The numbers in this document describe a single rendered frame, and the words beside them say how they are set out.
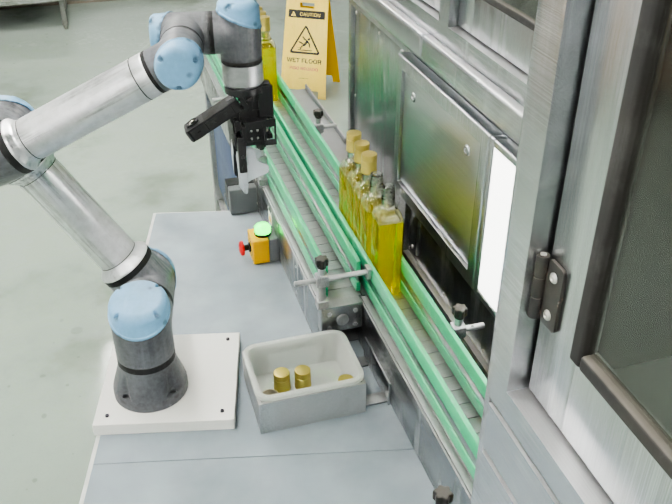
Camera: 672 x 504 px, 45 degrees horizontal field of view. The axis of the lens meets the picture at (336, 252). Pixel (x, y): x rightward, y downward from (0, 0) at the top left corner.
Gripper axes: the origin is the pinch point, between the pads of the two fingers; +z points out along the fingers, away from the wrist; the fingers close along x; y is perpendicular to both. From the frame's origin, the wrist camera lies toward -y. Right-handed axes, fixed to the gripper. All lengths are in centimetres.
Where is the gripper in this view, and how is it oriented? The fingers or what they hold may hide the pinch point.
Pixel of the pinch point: (239, 181)
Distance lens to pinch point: 160.2
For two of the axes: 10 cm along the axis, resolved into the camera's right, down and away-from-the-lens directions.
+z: 0.0, 8.4, 5.4
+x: -2.9, -5.2, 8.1
